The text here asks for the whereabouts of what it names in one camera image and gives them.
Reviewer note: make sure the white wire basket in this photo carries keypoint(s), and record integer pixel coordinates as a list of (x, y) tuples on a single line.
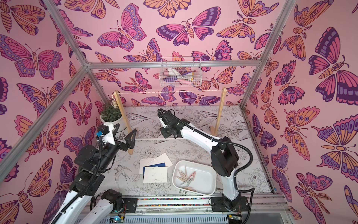
[(180, 71)]

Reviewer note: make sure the potted green plant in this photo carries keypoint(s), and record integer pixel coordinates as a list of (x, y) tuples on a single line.
[(111, 114)]

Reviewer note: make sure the blue postcard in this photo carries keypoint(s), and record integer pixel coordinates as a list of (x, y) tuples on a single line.
[(154, 165)]

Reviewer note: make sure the white plastic tray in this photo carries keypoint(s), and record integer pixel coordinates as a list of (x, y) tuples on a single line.
[(205, 179)]

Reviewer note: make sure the grey clothespin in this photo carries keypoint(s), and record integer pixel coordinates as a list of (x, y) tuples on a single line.
[(187, 182)]

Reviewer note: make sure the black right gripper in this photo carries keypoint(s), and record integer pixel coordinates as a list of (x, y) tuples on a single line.
[(168, 129)]

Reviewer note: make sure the aluminium frame profiles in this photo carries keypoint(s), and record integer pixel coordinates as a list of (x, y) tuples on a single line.
[(87, 70)]

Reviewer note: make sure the beige clothespin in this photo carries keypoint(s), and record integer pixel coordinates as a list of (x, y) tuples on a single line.
[(181, 177), (191, 177), (183, 174), (190, 189)]

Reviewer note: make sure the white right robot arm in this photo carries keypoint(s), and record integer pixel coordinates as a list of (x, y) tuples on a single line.
[(224, 157)]

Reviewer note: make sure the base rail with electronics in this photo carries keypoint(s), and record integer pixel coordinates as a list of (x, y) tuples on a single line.
[(192, 209)]

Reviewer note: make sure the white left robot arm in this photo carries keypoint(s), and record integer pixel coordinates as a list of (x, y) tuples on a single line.
[(93, 162)]

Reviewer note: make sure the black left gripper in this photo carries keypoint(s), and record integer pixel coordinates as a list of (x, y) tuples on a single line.
[(127, 144)]

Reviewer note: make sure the white postcard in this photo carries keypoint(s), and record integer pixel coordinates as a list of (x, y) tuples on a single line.
[(143, 163), (155, 175), (162, 159)]

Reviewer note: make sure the wooden drying rack frame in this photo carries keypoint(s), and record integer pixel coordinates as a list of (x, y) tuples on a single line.
[(189, 132)]

